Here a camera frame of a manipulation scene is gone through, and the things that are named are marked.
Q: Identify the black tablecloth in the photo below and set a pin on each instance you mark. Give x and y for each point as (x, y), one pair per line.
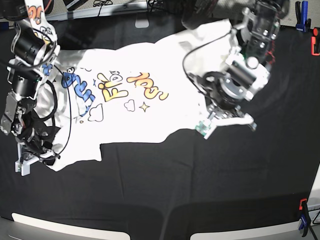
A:
(236, 179)

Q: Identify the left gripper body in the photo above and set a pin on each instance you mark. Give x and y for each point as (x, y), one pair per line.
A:
(218, 117)

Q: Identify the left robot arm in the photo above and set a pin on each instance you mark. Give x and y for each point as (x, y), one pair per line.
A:
(246, 69)

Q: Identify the blue clamp top right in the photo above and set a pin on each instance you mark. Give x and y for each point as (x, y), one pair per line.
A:
(301, 11)

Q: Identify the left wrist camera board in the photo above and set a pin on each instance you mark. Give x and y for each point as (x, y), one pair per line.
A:
(205, 127)

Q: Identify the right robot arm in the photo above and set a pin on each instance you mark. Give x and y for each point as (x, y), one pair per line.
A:
(35, 48)

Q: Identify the red blue clamp bottom right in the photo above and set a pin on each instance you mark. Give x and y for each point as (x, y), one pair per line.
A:
(304, 217)

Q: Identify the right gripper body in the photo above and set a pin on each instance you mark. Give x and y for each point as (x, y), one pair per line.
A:
(35, 143)

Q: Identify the red clamp top right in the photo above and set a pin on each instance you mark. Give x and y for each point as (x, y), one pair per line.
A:
(315, 42)

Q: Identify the white printed t-shirt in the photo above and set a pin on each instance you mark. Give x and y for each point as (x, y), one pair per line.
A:
(136, 94)

